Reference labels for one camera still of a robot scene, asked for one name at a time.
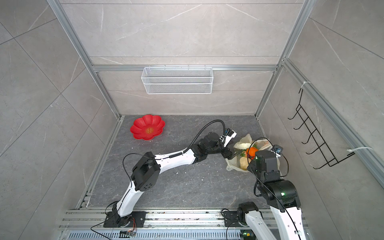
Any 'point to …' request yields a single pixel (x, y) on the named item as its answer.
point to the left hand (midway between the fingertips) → (239, 143)
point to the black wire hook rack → (330, 159)
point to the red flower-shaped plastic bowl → (147, 127)
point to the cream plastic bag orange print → (242, 146)
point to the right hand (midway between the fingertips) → (258, 158)
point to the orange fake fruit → (252, 151)
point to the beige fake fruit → (244, 162)
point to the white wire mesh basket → (177, 80)
